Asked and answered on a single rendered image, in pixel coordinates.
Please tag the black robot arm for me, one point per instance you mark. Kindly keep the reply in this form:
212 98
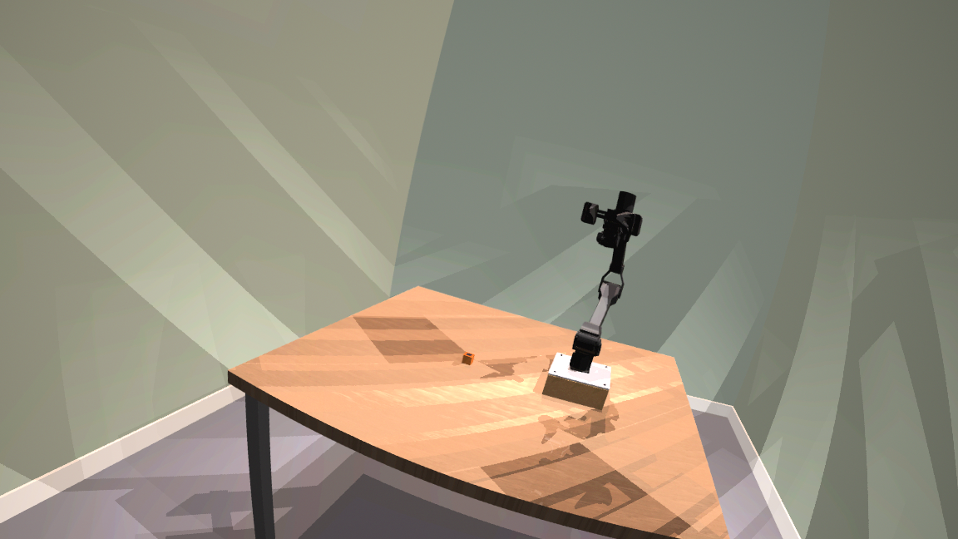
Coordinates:
587 343

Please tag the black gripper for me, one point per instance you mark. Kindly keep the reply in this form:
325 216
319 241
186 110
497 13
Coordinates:
629 222

